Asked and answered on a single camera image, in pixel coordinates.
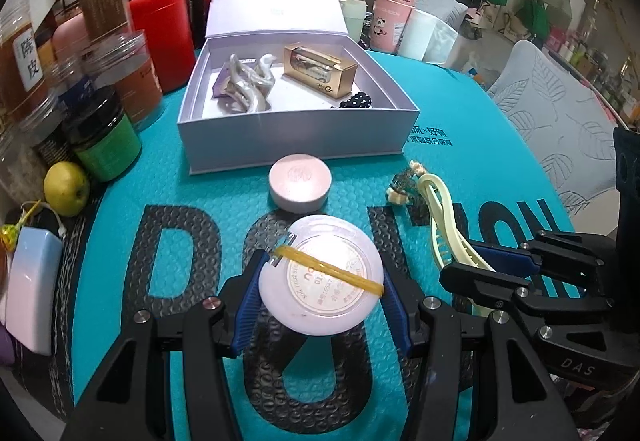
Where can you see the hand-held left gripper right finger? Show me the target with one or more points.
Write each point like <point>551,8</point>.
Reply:
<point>398,321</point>

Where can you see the teal embossed mat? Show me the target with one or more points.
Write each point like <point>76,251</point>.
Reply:
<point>165,186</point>

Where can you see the white blue gradient case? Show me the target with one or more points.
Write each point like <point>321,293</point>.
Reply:
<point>30,291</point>

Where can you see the shelf of bottles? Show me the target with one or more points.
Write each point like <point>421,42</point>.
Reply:
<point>575,56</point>

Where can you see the grey leaf chair cushion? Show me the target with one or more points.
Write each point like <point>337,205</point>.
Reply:
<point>550,96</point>

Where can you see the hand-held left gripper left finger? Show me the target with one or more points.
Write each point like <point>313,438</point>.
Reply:
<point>247,316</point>

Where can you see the silver hair claw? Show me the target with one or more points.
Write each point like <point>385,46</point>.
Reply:
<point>245,91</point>

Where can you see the white tissue roll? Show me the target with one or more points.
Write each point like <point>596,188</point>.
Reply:
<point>425,33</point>

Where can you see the yellow-green apple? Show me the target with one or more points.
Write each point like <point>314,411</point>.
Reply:
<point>65,191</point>

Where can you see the lavender gift box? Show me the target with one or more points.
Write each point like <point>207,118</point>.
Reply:
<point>300,141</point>

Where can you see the cream hair claw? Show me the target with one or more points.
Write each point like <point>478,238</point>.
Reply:
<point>440,221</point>

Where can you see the clear jar blue label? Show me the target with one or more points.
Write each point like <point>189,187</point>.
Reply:
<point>75,86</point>

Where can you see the grey leaf pillow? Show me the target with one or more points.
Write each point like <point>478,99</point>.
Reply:
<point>445,6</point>

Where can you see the purple case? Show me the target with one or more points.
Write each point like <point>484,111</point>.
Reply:
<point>5,346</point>

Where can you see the pink bottle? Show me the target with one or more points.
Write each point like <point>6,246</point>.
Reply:
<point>70,38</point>

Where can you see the clear jar dark contents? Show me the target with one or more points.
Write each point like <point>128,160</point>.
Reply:
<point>47,136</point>

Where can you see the clear jar orange-brown label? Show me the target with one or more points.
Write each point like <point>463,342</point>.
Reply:
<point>130,86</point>

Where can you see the black polka dot scrunchie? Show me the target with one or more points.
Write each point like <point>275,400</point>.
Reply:
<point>355,99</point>

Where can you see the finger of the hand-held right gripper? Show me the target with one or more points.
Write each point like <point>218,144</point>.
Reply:
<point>505,258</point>
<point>470,280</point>

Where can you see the yellow-green trinket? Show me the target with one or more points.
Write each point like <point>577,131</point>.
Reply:
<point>9,235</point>

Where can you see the pearl hair clip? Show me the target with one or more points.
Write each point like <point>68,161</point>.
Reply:
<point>400,183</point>

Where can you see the black jar green label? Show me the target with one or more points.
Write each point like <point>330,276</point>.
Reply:
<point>107,151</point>

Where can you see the brown jar white label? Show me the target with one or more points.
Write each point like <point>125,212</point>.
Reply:
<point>25,61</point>

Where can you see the red canister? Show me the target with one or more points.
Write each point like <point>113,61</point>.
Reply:
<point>165,36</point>

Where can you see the pink panda paper cup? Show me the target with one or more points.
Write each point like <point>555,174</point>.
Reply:
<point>390,21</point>

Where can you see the gold window carton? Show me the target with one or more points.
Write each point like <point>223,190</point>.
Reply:
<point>320,81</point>

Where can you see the pink round compact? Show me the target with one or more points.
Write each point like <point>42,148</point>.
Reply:
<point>300,176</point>

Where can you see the small purple carton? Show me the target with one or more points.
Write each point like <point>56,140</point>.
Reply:
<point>220,90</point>

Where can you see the white round case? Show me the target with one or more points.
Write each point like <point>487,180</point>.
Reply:
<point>320,306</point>

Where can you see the yellow rubber band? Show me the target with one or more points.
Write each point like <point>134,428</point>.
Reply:
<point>330,272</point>

